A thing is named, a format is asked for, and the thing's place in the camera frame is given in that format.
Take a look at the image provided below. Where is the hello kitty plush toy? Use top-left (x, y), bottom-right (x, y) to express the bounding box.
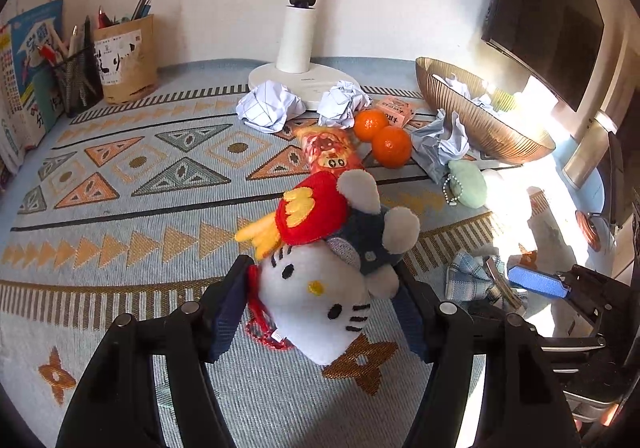
top-left (234, 169), bottom-right (421, 366)

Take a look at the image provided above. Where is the round brown object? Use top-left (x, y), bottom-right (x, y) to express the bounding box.
top-left (575, 210), bottom-right (601, 252)

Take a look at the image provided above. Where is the woven brown basket bowl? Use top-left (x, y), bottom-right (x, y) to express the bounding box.
top-left (416, 57), bottom-right (555, 165)

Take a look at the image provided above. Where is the crumpled paper near basket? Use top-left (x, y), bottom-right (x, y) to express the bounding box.
top-left (410, 108), bottom-right (470, 185)

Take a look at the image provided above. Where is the patterned woven table mat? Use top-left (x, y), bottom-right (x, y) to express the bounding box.
top-left (0, 58), bottom-right (591, 448)

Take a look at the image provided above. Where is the orange mandarin front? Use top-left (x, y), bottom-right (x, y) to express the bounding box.
top-left (371, 125), bottom-right (412, 169)

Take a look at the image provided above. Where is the orange mandarin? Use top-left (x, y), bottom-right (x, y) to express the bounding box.
top-left (371, 125), bottom-right (412, 169)
top-left (352, 108), bottom-right (390, 143)

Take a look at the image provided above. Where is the orange small card packet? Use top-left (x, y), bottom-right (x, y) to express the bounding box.
top-left (375, 96), bottom-right (416, 127)

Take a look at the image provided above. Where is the orange mandarin back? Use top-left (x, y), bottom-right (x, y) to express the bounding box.
top-left (352, 108), bottom-right (390, 143)

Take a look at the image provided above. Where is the red snack packet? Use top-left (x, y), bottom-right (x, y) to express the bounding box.
top-left (295, 125), bottom-right (362, 176)

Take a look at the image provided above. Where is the black monitor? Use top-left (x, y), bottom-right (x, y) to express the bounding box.
top-left (482, 0), bottom-right (604, 110)

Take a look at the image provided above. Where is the crumpled paper ball back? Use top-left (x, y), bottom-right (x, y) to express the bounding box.
top-left (317, 80), bottom-right (372, 129)

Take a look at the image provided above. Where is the crumpled paper ball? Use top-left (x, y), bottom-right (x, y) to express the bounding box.
top-left (317, 80), bottom-right (372, 129)
top-left (235, 80), bottom-right (307, 134)

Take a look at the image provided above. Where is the black mesh pen holder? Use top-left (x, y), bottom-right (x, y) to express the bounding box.
top-left (53, 44), bottom-right (103, 117)

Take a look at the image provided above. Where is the crumpled paper ball left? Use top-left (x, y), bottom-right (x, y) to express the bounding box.
top-left (235, 80), bottom-right (307, 134)

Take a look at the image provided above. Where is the white desk lamp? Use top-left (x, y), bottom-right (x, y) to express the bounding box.
top-left (248, 0), bottom-right (358, 110)

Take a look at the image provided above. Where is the brown paper pen holder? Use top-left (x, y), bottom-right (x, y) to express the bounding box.
top-left (92, 15), bottom-right (158, 105)

